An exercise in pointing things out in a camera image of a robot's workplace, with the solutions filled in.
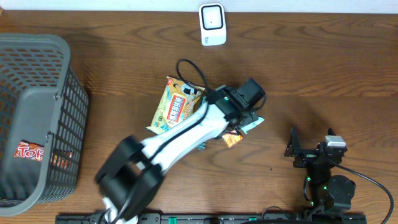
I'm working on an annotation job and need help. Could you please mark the orange tissue pack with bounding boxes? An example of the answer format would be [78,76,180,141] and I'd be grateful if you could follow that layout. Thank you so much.
[222,130,243,148]

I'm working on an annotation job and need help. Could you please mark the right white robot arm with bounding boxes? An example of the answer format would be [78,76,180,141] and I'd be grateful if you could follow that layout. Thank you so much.
[284,128,356,213]

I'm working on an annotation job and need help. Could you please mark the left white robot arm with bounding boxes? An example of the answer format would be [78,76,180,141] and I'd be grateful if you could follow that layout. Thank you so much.
[95,78,266,223]

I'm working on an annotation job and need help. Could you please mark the light blue wet wipes pack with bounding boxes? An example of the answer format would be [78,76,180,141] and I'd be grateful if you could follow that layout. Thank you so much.
[241,116,264,134]

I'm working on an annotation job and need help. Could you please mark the red Top chocolate bar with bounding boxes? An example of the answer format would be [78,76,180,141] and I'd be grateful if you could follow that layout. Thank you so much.
[14,140,73,169]

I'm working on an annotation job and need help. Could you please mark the teal Listerine mouthwash bottle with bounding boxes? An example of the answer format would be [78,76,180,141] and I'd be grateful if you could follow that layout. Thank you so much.
[197,141,207,150]

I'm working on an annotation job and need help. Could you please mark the grey plastic shopping basket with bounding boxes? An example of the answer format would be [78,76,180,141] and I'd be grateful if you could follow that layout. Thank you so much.
[1,34,89,217]

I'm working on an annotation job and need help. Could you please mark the yellow snack bag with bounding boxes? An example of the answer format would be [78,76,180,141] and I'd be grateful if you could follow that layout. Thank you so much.
[146,77,205,134]

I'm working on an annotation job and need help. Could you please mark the white barcode scanner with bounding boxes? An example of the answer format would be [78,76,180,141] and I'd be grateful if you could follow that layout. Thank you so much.
[199,3,227,46]

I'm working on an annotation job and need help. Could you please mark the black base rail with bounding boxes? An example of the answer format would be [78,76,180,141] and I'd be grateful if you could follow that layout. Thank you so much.
[55,212,368,224]

